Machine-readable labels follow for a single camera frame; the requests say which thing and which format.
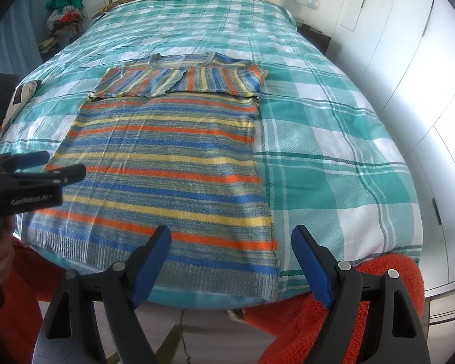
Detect dark nightstand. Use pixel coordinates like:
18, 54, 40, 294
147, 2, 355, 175
298, 23, 331, 56

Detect white wardrobe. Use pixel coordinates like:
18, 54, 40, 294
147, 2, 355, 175
328, 0, 455, 327

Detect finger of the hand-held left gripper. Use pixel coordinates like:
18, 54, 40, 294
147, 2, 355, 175
0, 151, 51, 177
8, 164, 87, 188

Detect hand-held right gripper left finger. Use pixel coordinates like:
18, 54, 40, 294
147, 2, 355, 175
42, 225, 173, 364

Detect black cable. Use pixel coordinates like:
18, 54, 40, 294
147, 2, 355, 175
179, 309, 193, 364

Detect pile of clothes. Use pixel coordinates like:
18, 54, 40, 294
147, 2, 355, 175
38, 0, 89, 56

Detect patterned yellow bedsheet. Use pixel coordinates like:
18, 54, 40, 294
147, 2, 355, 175
93, 0, 152, 19

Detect person's left hand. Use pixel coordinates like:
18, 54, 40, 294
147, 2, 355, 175
0, 218, 16, 289

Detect striped knit sweater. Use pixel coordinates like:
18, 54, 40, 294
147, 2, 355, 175
21, 51, 279, 300

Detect patterned pillow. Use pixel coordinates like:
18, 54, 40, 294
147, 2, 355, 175
2, 80, 43, 130

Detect blue curtain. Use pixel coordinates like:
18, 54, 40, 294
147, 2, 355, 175
0, 0, 67, 80

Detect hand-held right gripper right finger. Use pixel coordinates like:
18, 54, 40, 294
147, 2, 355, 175
290, 225, 431, 364

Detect bed with teal plaid cover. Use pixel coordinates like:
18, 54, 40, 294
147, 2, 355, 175
0, 0, 423, 309

